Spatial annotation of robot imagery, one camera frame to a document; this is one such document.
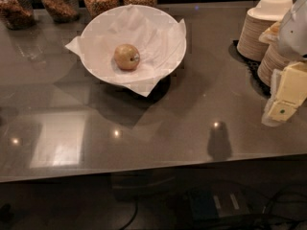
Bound dark box under table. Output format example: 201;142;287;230
188;189;250;221

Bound black cable on floor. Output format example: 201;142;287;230
118;184;307;230

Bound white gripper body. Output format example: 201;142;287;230
272;62;307;108

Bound black mat under stacks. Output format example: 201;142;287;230
228;40;271;99

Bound white paper liner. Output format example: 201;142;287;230
64;4;187;98

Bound stack paper bowls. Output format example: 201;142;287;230
257;21;290;86
237;0;293;61

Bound yellow-brown apple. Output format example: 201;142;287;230
113;44;140;71

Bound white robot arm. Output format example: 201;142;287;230
259;0;307;127

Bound front stack paper bowls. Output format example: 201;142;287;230
257;21;290;86

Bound white bowl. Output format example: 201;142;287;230
79;4;187;85

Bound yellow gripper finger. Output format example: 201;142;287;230
261;99;296;127

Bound glass jar with label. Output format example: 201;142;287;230
41;0;80;23

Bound back stack paper bowls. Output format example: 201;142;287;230
237;0;293;61

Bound glass jar dark cereal left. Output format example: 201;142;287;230
0;0;35;30

